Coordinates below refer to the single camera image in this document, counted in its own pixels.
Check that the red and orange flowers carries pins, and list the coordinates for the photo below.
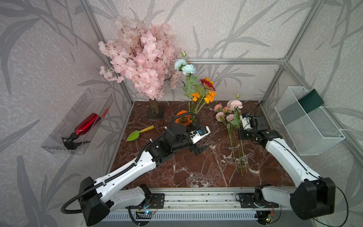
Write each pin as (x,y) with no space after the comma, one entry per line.
(199,92)

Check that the pale pink carnation stem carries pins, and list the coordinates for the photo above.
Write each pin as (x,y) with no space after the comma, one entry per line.
(235,105)

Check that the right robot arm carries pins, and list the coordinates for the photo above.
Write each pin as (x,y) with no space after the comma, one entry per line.
(314,196)

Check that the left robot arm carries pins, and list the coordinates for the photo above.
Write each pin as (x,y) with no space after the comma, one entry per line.
(101,196)

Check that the aluminium front rail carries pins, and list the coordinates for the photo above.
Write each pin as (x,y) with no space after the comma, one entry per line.
(188,199)

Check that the light blue carnation stem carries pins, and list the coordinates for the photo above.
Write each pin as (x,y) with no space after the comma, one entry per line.
(188,70)

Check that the dark green card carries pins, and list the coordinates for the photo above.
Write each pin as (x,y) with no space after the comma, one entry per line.
(311,101)

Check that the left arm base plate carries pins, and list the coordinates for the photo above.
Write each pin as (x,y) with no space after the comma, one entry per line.
(155,201)

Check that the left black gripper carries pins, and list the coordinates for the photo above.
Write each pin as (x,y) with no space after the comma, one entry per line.
(194,148)

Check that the green yellow garden trowel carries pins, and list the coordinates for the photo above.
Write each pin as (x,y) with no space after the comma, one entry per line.
(134,135)

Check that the white wire mesh basket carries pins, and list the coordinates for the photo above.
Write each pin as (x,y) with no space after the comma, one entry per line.
(311,133)

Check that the pink ranunculus flower stem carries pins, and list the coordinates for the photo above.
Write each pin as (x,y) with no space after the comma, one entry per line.
(232,123)

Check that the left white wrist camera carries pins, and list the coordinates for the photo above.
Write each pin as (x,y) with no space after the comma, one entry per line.
(199,134)

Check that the pink cherry blossom tree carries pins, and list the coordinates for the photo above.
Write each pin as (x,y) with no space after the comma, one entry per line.
(140,54)

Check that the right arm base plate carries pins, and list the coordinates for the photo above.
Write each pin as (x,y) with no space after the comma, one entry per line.
(254,201)

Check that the peach pink peony stem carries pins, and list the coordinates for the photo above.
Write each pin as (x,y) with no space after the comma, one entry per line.
(218,107)

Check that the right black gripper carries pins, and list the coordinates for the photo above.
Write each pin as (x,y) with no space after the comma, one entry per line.
(243,137)

